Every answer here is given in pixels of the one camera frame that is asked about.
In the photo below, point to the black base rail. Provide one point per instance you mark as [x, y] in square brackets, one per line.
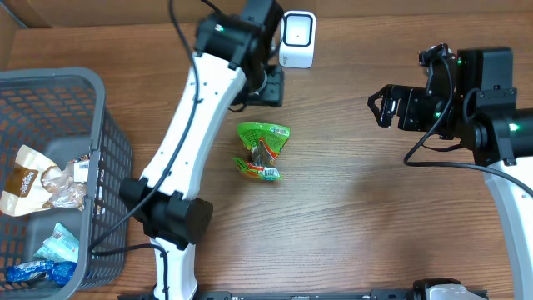
[375, 294]

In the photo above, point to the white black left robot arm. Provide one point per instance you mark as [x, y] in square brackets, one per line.
[229, 65]

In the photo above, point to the white barcode scanner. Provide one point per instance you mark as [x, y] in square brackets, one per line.
[297, 40]

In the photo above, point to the green snack bag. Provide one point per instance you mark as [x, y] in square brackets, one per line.
[265, 142]

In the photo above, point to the beige brown nut snack bag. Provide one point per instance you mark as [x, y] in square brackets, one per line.
[37, 183]

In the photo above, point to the light teal snack packet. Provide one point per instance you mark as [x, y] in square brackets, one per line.
[61, 246]

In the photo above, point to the grey plastic mesh basket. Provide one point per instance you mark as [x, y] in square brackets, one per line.
[62, 113]

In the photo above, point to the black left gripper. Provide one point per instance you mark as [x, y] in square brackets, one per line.
[274, 95]

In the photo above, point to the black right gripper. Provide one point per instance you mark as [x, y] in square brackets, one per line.
[409, 97]

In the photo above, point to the blue snack packet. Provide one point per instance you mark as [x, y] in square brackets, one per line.
[58, 272]

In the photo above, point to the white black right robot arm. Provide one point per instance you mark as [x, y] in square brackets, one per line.
[470, 96]

